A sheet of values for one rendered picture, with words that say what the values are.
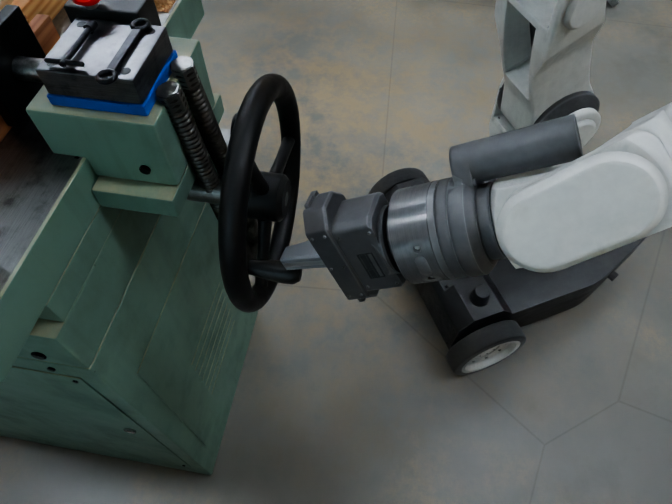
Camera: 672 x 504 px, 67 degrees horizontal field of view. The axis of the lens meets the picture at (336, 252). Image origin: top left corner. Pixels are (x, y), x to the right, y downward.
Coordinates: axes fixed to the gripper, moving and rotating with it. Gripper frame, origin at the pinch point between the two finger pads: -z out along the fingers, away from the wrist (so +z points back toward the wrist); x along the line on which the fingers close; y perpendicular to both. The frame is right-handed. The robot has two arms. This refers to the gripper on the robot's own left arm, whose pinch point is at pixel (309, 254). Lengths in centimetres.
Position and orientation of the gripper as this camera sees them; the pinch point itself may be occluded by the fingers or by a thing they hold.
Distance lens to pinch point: 51.7
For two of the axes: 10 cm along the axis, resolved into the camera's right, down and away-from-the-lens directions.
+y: -2.7, 6.9, -6.7
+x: -4.5, -7.1, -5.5
